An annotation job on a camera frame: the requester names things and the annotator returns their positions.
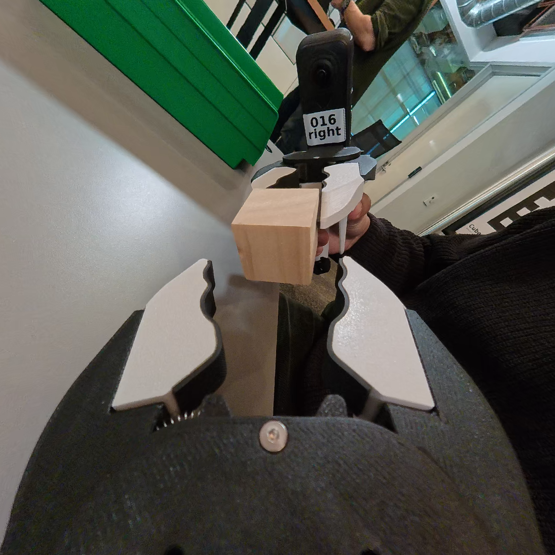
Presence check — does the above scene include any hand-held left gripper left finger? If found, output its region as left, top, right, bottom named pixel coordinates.
left=112, top=258, right=227, bottom=412

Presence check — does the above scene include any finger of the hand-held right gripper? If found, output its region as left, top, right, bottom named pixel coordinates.
left=319, top=165, right=366, bottom=256
left=251, top=161, right=301, bottom=190

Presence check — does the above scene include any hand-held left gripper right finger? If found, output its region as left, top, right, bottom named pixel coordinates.
left=326, top=256, right=435, bottom=422

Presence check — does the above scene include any medium wooden block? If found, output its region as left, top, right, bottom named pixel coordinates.
left=231, top=188, right=320, bottom=285

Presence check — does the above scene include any green plastic bin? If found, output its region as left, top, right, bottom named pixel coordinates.
left=39, top=0, right=284, bottom=171

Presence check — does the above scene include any person's right forearm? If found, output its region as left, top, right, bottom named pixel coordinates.
left=347, top=207, right=555, bottom=304

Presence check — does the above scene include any person's right hand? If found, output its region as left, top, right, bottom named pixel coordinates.
left=316, top=193, right=372, bottom=262

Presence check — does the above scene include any white low cabinet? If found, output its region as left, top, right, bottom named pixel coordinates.
left=371, top=63, right=555, bottom=232

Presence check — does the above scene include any black white patterned sign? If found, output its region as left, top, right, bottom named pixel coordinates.
left=442, top=180, right=555, bottom=237

